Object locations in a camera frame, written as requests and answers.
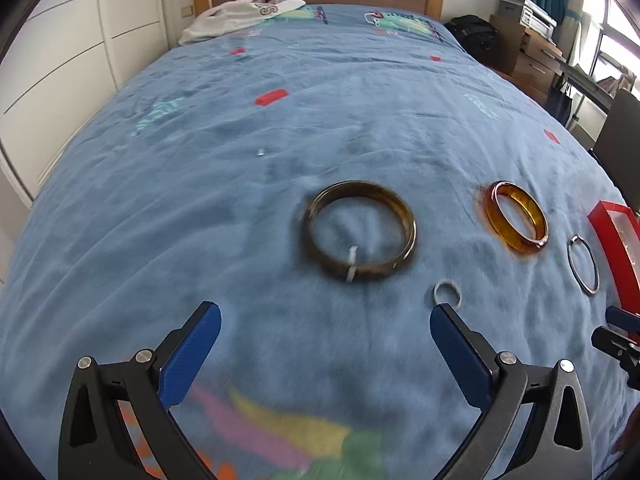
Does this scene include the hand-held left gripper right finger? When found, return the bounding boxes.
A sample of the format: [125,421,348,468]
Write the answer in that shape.
[430,303,593,480]

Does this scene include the small silver ring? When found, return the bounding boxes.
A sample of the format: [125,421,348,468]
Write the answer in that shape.
[433,280,463,308]

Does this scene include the dark hanging bag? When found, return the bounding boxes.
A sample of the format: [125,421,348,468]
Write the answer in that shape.
[547,77,573,126]

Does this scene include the grey desk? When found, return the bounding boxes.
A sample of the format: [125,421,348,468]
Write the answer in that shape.
[562,55,621,111]

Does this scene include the person's right hand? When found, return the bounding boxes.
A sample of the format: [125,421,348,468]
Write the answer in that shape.
[612,402,640,466]

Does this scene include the white garment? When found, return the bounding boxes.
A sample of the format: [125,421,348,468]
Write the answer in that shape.
[178,0,306,45]

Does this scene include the amber bangle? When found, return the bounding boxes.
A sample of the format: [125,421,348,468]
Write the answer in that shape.
[487,181,549,253]

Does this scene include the wooden dresser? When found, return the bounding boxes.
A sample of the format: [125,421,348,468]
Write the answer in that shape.
[490,14,568,103]

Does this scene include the red cardboard box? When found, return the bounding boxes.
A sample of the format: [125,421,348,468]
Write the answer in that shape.
[587,201,640,321]

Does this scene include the dark chair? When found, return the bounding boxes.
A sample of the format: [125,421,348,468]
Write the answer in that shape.
[592,89,640,196]

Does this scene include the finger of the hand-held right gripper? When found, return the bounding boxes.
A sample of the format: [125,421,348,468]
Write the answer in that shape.
[591,326,640,391]
[606,306,640,333]

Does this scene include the white wardrobe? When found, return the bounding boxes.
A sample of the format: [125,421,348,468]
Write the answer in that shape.
[0,0,168,201]

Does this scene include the dark brown bangle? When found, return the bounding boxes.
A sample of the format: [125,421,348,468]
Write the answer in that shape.
[300,180,417,283]

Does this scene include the white printer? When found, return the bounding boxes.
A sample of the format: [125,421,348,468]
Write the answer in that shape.
[520,0,557,36]

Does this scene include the thin silver bangle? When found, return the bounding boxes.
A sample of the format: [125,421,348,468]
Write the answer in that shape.
[567,235,599,297]

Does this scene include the black backpack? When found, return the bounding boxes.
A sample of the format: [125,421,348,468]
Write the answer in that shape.
[444,14,500,66]

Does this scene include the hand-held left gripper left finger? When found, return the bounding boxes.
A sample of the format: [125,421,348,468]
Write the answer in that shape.
[59,301,222,480]

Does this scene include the blue printed blanket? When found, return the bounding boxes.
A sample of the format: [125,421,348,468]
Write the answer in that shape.
[0,2,640,480]

